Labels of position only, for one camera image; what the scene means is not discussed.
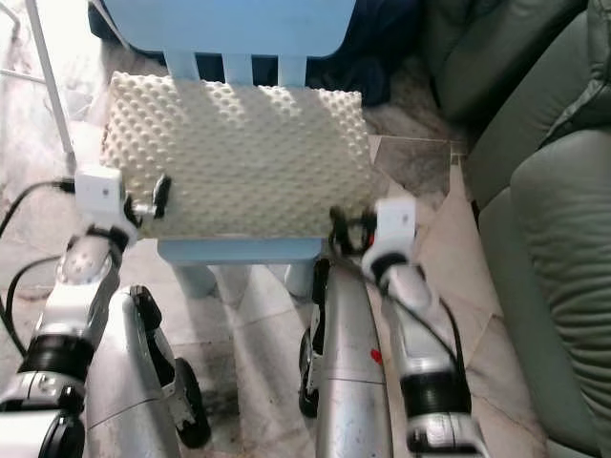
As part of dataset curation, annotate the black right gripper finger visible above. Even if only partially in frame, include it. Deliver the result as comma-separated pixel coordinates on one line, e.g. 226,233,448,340
328,205,352,257

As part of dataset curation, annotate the cream bumpy foam pillow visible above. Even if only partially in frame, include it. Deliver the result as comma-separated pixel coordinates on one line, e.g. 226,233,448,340
100,73,379,240

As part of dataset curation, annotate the green leather sofa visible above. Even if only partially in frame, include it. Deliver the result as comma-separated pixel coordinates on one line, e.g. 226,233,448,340
418,0,611,458

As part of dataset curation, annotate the silver right robot leg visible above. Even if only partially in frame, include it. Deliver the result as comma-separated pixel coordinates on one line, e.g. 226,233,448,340
298,258,394,458

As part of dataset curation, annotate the silver robot leg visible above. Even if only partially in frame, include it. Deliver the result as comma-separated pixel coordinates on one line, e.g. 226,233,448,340
84,284,213,458
298,258,394,458

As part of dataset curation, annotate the silver left robot leg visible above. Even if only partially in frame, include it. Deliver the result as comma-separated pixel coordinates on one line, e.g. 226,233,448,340
84,284,213,458

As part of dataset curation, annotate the light blue wooden chair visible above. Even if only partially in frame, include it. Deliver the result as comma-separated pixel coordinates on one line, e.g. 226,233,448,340
102,0,358,301

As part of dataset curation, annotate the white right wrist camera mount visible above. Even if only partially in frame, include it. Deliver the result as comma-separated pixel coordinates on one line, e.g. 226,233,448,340
375,197,418,259

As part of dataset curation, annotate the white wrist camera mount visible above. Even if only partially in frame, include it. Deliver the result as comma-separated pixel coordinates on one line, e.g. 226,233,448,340
375,197,418,259
74,164,132,232

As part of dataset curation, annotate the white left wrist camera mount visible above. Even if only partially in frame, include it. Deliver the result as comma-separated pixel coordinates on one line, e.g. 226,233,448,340
74,164,132,232

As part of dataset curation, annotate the long black left arm cable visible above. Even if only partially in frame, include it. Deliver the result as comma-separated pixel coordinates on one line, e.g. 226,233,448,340
0,178,77,235

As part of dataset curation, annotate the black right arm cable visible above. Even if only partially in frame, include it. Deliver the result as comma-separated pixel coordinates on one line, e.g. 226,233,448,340
378,277,467,378

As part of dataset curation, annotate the short black left arm cable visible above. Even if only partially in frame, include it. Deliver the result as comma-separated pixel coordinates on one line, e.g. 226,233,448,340
4,254,66,333

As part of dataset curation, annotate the white metal rack frame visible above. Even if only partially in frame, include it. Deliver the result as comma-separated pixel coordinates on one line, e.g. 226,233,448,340
0,0,77,159

